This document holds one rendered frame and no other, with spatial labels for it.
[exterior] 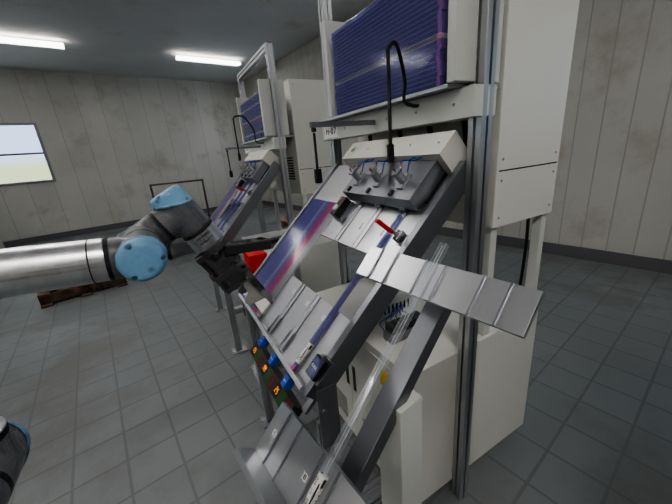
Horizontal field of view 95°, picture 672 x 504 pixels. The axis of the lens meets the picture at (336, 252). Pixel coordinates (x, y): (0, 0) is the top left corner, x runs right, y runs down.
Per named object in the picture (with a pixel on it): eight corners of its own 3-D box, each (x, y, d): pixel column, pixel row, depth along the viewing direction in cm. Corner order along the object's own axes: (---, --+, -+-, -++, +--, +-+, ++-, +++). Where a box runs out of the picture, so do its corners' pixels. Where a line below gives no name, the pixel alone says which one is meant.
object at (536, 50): (473, 472, 122) (515, -78, 70) (370, 373, 182) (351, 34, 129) (564, 399, 152) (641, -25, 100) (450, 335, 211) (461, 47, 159)
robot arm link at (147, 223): (99, 252, 57) (151, 215, 60) (105, 240, 66) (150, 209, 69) (133, 281, 61) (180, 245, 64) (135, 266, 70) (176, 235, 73)
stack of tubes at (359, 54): (441, 85, 75) (444, -54, 66) (337, 115, 118) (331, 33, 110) (475, 86, 80) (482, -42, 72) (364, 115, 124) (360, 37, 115)
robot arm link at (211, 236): (209, 218, 76) (215, 223, 69) (222, 232, 78) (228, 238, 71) (184, 237, 74) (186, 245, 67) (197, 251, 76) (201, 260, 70)
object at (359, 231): (403, 273, 81) (392, 263, 78) (303, 230, 137) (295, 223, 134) (469, 175, 85) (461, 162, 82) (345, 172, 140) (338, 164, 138)
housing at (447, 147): (463, 189, 85) (439, 153, 78) (363, 182, 126) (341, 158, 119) (478, 167, 86) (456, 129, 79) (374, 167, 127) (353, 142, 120)
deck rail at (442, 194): (323, 404, 75) (305, 396, 72) (319, 398, 77) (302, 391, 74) (476, 176, 83) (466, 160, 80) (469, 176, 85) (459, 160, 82)
